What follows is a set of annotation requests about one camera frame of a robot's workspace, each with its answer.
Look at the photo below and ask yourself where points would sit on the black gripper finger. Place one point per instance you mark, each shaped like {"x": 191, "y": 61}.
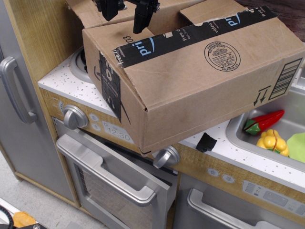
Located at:
{"x": 109, "y": 8}
{"x": 143, "y": 14}

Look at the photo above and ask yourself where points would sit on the large cardboard box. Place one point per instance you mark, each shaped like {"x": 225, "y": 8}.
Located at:
{"x": 198, "y": 64}

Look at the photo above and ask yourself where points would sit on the grey toy stove burner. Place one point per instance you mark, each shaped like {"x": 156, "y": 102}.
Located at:
{"x": 78, "y": 66}

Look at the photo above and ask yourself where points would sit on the silver left oven knob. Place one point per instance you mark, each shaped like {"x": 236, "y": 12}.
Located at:
{"x": 74, "y": 117}

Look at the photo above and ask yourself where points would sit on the silver oven knob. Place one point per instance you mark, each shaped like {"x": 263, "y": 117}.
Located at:
{"x": 74, "y": 117}
{"x": 166, "y": 157}

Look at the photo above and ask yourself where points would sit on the black tape piece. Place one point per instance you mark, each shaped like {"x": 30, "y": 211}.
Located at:
{"x": 206, "y": 143}

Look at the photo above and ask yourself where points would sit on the silver right oven knob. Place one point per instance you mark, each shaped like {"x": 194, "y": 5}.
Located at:
{"x": 166, "y": 157}

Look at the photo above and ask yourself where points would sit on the grey toy fridge door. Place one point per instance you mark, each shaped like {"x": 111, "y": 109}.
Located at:
{"x": 25, "y": 140}

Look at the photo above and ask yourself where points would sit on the red toy chili pepper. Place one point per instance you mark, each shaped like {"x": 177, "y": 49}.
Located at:
{"x": 257, "y": 125}

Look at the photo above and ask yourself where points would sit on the yellow toy bell pepper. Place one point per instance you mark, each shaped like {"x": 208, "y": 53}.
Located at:
{"x": 272, "y": 141}

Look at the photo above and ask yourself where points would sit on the grey toy oven door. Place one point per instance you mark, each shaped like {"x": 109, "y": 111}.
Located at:
{"x": 118, "y": 187}

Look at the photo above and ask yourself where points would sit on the silver toy sink basin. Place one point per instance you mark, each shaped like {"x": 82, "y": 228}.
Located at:
{"x": 292, "y": 122}

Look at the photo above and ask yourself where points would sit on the green toy lettuce leaf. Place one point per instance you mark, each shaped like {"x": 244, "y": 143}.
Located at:
{"x": 296, "y": 145}

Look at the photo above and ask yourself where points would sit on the grey dishwasher door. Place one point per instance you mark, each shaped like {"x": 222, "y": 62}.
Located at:
{"x": 203, "y": 206}

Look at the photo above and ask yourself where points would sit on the orange object on floor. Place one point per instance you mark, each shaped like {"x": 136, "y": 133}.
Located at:
{"x": 22, "y": 219}

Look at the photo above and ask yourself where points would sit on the grey fridge door handle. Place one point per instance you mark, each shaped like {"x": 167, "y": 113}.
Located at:
{"x": 7, "y": 67}

